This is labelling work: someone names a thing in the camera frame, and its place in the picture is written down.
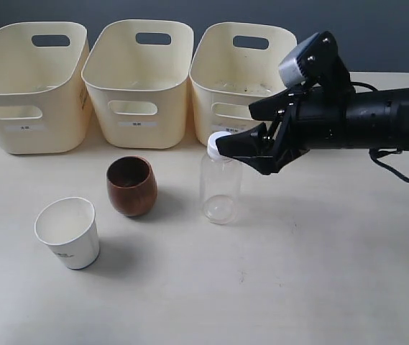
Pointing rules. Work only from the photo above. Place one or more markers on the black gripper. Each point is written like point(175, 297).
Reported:
point(301, 121)

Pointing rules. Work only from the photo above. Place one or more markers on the clear plastic bottle white cap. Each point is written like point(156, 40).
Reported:
point(220, 183)

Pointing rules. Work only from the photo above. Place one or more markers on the brown wooden cup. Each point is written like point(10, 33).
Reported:
point(131, 186)

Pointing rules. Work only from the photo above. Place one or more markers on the white paper cup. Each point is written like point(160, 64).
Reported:
point(68, 228)

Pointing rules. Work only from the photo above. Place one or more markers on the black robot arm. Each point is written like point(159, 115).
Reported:
point(377, 121)

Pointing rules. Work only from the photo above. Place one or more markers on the right cream plastic bin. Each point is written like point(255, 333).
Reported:
point(235, 64)

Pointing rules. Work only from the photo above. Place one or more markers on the cream plastic bin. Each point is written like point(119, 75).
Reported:
point(44, 104)
point(137, 78)
point(235, 64)

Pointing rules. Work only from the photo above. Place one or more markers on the middle cream plastic bin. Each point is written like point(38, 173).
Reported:
point(137, 78)

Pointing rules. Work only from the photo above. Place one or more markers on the left cream plastic bin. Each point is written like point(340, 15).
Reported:
point(44, 104)

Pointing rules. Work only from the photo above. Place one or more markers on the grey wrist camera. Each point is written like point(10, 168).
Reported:
point(315, 60)

